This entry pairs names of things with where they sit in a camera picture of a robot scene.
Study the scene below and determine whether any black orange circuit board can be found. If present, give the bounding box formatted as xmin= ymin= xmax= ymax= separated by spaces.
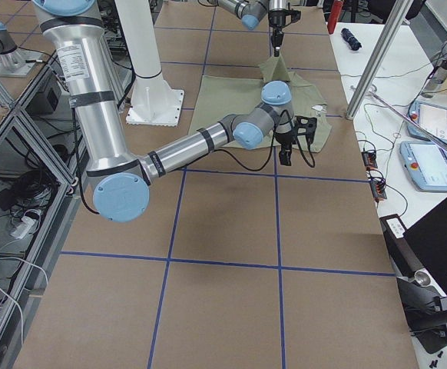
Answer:
xmin=361 ymin=150 xmax=378 ymax=170

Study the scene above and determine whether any red cylinder tube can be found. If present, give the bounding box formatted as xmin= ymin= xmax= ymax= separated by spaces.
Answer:
xmin=327 ymin=0 xmax=343 ymax=35

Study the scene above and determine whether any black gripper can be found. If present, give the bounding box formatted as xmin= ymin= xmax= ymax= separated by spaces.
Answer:
xmin=276 ymin=132 xmax=295 ymax=166
xmin=270 ymin=29 xmax=284 ymax=58

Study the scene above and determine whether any black box under table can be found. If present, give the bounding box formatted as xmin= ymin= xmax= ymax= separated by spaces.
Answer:
xmin=26 ymin=75 xmax=61 ymax=115

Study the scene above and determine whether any grey aluminium frame post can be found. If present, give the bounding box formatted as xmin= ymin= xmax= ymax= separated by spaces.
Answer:
xmin=346 ymin=0 xmax=413 ymax=120

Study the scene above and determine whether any white paper hang tag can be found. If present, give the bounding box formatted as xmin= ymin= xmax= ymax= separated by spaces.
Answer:
xmin=312 ymin=105 xmax=326 ymax=115

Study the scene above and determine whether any folded dark blue umbrella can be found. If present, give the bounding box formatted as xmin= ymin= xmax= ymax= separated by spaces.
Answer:
xmin=340 ymin=28 xmax=362 ymax=52

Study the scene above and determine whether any white power strip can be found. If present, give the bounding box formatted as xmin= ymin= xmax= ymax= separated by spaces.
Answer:
xmin=10 ymin=213 xmax=40 ymax=239

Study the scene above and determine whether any near blue teach pendant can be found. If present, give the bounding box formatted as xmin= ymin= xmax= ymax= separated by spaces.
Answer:
xmin=399 ymin=141 xmax=447 ymax=192

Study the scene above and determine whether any olive green long-sleeve shirt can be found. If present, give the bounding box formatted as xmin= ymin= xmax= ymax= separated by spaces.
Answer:
xmin=188 ymin=57 xmax=332 ymax=153

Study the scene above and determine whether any metal reacher grabber tool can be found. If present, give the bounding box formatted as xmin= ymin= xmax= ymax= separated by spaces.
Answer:
xmin=366 ymin=85 xmax=447 ymax=152

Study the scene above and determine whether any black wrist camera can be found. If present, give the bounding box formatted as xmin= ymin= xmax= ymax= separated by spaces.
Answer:
xmin=295 ymin=115 xmax=317 ymax=145
xmin=286 ymin=9 xmax=301 ymax=23

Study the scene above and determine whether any far blue teach pendant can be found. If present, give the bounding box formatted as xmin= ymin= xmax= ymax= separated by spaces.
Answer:
xmin=407 ymin=101 xmax=447 ymax=144

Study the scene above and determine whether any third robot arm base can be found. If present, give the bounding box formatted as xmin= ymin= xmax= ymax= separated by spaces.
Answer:
xmin=0 ymin=22 xmax=43 ymax=78

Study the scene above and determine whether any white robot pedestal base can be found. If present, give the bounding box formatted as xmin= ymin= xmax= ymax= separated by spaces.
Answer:
xmin=115 ymin=0 xmax=184 ymax=127

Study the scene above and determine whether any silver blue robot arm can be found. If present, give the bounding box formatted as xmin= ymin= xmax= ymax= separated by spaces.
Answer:
xmin=33 ymin=1 xmax=293 ymax=223
xmin=198 ymin=0 xmax=301 ymax=57

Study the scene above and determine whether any blue teach pendant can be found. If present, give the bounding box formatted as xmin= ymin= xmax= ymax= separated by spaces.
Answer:
xmin=399 ymin=141 xmax=447 ymax=192
xmin=407 ymin=101 xmax=447 ymax=144

